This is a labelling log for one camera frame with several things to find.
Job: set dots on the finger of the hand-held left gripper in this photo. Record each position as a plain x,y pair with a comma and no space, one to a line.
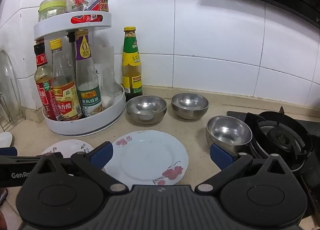
8,151

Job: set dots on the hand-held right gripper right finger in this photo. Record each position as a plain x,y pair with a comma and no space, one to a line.
221,156

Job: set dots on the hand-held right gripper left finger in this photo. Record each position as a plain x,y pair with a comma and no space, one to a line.
101,155

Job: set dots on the stainless steel bowl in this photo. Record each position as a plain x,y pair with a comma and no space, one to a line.
228,132
146,110
190,106

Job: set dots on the small white floral plate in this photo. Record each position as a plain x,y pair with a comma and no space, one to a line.
70,146

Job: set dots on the large white floral plate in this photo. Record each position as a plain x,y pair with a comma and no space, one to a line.
147,156

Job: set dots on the white dish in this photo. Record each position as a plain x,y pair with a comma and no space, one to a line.
5,139

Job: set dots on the white two-tier spice rack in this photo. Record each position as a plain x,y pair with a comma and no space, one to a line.
75,130

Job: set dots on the black burner grate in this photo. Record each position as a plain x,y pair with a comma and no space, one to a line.
282,140

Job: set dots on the purple label soy sauce bottle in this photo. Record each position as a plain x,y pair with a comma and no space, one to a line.
87,82

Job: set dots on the yellow cap vinegar bottle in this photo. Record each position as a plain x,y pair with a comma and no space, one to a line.
63,89

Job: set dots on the red label sauce bottle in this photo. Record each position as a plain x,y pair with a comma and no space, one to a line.
42,82

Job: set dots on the green yellow label sauce bottle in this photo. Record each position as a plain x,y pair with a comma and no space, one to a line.
131,69

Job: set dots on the red packet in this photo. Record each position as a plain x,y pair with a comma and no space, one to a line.
86,18

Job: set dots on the glass jar green lid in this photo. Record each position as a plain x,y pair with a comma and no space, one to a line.
51,9

